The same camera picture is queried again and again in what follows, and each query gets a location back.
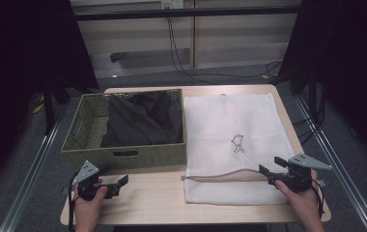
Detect left hand-held gripper cable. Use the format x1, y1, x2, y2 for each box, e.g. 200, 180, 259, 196
67, 172, 78, 232

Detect person's left hand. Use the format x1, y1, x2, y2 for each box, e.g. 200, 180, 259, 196
73, 185, 109, 225

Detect hand-held gripper cable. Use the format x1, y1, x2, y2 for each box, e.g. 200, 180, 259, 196
67, 172, 78, 232
311, 178, 326, 218

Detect black floor cables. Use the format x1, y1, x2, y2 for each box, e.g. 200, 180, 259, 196
166, 15, 284, 87

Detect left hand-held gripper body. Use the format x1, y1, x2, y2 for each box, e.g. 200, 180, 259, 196
72, 159, 121, 201

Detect black curtain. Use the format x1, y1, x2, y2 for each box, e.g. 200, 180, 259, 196
279, 0, 367, 168
0, 0, 99, 197

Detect black horizontal bar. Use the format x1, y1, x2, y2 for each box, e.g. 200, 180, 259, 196
74, 5, 303, 22

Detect person's right hand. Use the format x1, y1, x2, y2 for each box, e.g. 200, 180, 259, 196
274, 169, 322, 224

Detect white mesh laundry bag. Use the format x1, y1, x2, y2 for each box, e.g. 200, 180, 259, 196
181, 92, 296, 206

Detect right hand-held gripper cable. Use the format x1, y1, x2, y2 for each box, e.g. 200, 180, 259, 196
311, 178, 326, 218

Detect black metal stand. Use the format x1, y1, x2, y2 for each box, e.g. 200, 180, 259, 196
42, 75, 56, 135

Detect metal floor rail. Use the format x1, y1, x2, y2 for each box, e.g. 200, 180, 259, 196
295, 96, 367, 232
0, 110, 64, 232

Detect dark grey cloth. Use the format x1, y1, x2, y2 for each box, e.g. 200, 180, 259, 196
99, 90, 184, 149

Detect green woven basket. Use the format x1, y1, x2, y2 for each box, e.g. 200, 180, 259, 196
60, 88, 187, 171

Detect white wall socket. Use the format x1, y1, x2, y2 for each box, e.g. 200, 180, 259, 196
160, 0, 185, 10

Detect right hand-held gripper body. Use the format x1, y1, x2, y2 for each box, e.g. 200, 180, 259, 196
268, 153, 333, 194

